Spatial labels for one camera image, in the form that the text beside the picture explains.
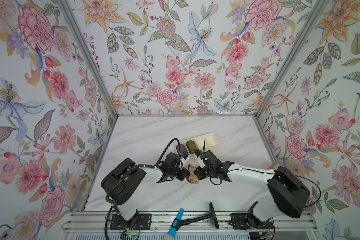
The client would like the beige pink purple striped sock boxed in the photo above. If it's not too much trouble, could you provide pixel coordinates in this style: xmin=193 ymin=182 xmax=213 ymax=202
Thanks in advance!
xmin=186 ymin=165 xmax=200 ymax=185

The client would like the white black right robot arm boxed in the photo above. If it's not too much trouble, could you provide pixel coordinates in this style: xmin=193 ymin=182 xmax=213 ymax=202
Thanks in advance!
xmin=195 ymin=151 xmax=317 ymax=229

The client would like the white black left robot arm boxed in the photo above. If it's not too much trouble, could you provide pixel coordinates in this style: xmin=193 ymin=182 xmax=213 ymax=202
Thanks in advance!
xmin=101 ymin=138 xmax=190 ymax=240

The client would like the rolled purple sock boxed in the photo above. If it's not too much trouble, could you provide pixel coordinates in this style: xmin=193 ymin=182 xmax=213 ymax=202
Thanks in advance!
xmin=176 ymin=144 xmax=188 ymax=154

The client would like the cream divided organizer tray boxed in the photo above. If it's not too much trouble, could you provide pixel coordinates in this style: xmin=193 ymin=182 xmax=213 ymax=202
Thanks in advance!
xmin=173 ymin=133 xmax=221 ymax=155

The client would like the rolled green sock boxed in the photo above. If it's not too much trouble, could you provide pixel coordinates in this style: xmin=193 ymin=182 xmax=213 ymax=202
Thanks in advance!
xmin=186 ymin=140 xmax=200 ymax=154

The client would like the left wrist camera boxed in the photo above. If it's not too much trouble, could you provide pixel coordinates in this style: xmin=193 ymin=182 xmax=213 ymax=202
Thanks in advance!
xmin=180 ymin=153 xmax=189 ymax=160

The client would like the blue handled black tool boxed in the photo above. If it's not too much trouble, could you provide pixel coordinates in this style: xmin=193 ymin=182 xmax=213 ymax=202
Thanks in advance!
xmin=163 ymin=202 xmax=220 ymax=240

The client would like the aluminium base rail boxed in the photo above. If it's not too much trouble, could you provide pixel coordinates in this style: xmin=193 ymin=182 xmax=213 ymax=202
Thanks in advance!
xmin=61 ymin=210 xmax=319 ymax=240

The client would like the aluminium corner post right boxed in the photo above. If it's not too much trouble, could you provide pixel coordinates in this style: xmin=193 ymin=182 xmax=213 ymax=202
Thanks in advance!
xmin=253 ymin=1 xmax=328 ymax=120

